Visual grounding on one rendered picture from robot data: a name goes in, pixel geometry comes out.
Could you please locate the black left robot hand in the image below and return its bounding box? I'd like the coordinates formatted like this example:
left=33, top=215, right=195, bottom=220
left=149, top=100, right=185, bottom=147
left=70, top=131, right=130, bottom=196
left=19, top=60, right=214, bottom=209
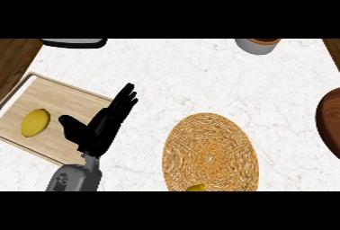
left=58, top=82, right=139, bottom=159

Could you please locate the round woven straw placemat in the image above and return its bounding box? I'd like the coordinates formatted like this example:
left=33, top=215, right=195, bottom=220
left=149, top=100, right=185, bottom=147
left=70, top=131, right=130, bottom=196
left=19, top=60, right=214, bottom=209
left=161, top=112, right=260, bottom=192

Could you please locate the dark brown wooden bowl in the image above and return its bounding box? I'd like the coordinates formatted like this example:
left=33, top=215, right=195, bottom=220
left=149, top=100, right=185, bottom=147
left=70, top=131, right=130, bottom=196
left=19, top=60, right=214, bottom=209
left=315, top=87, right=340, bottom=160

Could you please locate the pale wooden cutting board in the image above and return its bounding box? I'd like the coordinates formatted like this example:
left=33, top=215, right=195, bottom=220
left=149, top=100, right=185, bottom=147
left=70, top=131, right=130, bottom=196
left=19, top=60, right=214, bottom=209
left=0, top=71, right=114, bottom=166

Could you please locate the yellow lemon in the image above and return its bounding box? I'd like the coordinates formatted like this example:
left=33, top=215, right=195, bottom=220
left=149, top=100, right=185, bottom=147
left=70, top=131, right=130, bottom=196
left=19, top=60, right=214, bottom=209
left=19, top=108, right=52, bottom=138

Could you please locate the grey pot with brown rim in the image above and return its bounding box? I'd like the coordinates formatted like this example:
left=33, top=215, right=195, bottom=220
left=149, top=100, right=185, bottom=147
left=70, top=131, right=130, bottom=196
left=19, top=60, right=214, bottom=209
left=234, top=38, right=282, bottom=56

